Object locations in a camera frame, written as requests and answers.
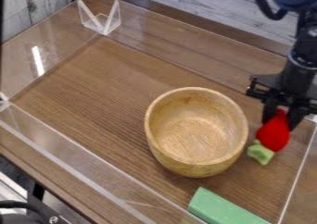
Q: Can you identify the black table leg bracket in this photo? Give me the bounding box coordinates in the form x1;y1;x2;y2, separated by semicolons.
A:
25;180;84;224

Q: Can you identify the black cable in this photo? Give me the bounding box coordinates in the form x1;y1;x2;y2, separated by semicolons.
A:
0;199;34;224

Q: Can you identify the clear acrylic corner bracket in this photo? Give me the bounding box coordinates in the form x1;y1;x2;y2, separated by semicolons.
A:
76;0;121;36

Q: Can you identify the wooden bowl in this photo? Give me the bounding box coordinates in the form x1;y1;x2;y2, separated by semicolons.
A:
143;87;248;178

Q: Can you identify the green foam block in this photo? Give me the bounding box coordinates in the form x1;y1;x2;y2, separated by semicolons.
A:
187;187;271;224

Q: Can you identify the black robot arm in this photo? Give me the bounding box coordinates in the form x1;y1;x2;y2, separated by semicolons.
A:
246;0;317;131

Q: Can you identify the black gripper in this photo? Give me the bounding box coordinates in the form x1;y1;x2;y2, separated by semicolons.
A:
246;74;317;131

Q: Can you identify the red plush strawberry toy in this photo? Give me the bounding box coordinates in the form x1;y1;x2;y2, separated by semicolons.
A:
246;109;290;166

